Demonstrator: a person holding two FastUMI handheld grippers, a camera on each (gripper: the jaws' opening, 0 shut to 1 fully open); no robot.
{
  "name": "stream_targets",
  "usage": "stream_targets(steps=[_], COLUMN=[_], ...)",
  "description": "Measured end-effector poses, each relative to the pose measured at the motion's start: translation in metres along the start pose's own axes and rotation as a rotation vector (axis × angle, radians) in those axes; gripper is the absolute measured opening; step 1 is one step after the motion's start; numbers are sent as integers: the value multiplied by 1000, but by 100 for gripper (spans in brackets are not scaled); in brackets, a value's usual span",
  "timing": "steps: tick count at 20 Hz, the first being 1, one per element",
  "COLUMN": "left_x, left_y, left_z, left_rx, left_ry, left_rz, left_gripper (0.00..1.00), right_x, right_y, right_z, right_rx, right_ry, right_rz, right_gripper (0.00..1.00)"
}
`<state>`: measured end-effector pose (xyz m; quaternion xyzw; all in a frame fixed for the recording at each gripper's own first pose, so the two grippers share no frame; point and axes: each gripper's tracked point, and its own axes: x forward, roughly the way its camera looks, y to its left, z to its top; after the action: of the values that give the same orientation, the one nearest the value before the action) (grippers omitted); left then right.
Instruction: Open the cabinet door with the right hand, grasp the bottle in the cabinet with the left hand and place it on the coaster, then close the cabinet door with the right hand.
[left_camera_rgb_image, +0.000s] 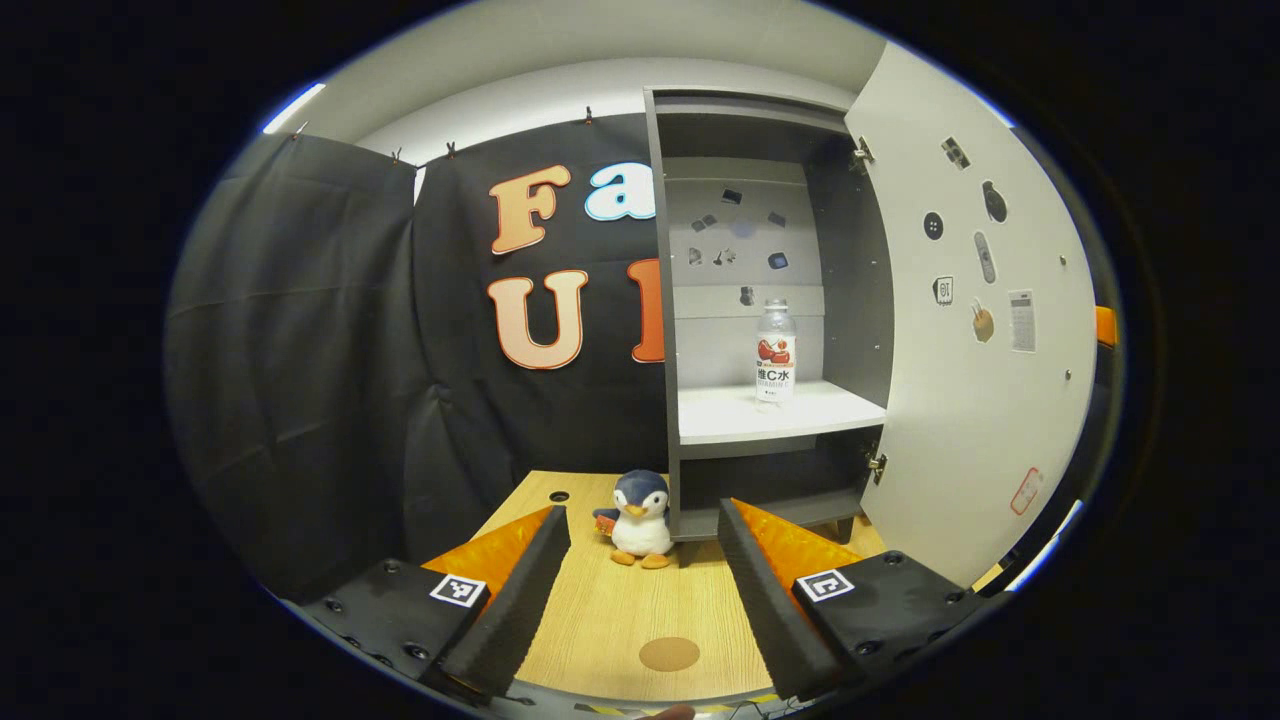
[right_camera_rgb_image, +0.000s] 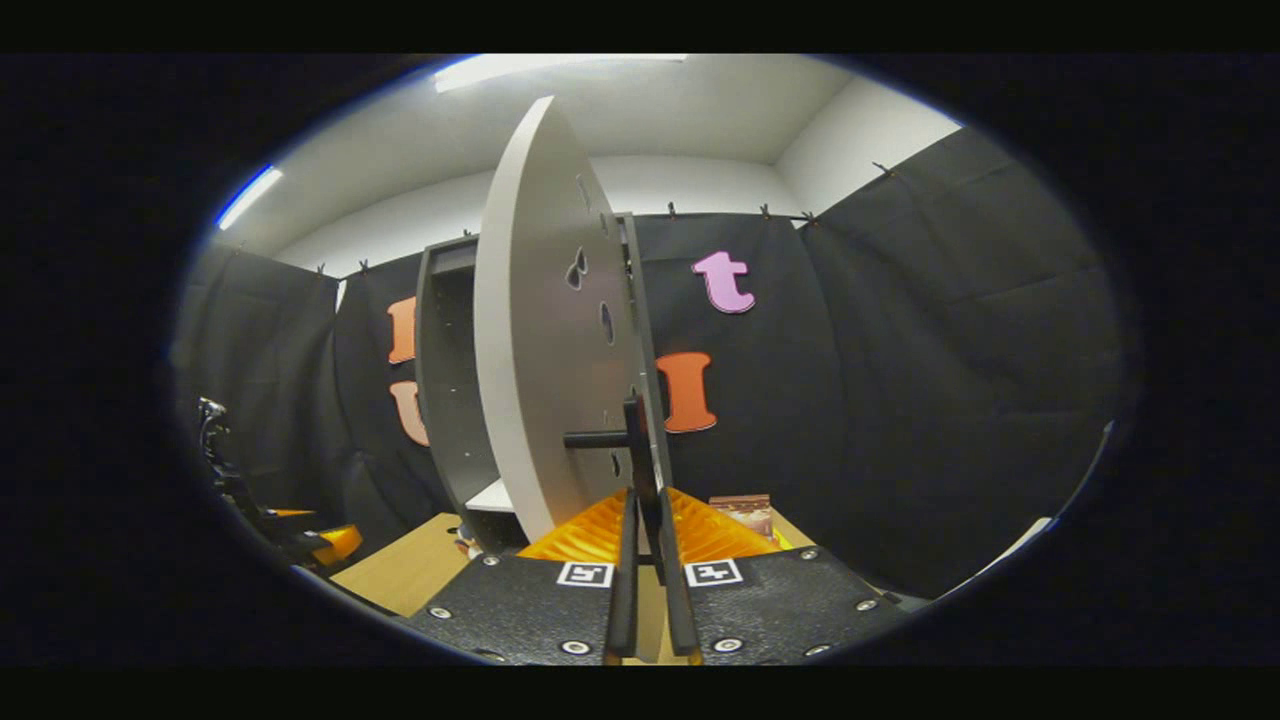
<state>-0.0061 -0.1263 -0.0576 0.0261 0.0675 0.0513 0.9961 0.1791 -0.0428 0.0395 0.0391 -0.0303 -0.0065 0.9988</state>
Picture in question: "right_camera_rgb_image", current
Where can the penguin plush toy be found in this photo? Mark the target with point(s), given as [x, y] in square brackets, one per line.
[466, 545]

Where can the ceiling light strip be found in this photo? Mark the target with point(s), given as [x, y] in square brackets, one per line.
[248, 197]

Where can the white cabinet shelf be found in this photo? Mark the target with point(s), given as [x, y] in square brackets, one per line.
[492, 497]

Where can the white flat panel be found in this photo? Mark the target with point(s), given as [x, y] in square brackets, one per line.
[1010, 545]

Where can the black backdrop cloth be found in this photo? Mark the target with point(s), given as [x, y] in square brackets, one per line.
[900, 400]

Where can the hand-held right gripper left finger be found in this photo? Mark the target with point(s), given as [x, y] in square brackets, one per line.
[622, 600]

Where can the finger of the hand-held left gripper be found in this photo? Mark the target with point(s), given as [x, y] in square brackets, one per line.
[338, 543]
[290, 514]

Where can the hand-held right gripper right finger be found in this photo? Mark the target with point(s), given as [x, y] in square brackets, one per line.
[680, 610]

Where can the grey cabinet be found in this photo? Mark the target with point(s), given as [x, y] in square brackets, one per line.
[440, 400]

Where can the brown printed box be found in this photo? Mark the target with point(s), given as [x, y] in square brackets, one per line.
[745, 515]

